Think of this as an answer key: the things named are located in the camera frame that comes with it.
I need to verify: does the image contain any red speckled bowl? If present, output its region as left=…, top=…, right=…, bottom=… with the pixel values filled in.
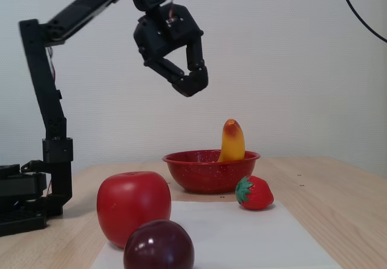
left=162, top=149, right=261, bottom=195

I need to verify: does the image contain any red toy strawberry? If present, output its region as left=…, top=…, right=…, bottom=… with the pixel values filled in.
left=235, top=175, right=275, bottom=211

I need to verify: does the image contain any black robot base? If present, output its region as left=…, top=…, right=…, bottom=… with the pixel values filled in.
left=0, top=159, right=49, bottom=237

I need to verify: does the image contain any yellow toy banana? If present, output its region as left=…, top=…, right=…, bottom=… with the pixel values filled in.
left=216, top=118, right=246, bottom=163

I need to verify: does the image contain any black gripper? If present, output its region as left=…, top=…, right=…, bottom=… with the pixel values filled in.
left=133, top=4, right=209, bottom=98

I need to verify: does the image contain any white paper sheet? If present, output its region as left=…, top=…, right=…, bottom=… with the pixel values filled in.
left=90, top=201, right=342, bottom=269

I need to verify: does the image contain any red toy apple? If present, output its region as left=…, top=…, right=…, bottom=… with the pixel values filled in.
left=96, top=171, right=172, bottom=249

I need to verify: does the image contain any dark purple toy plum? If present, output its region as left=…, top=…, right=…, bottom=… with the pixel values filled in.
left=123, top=219, right=195, bottom=269

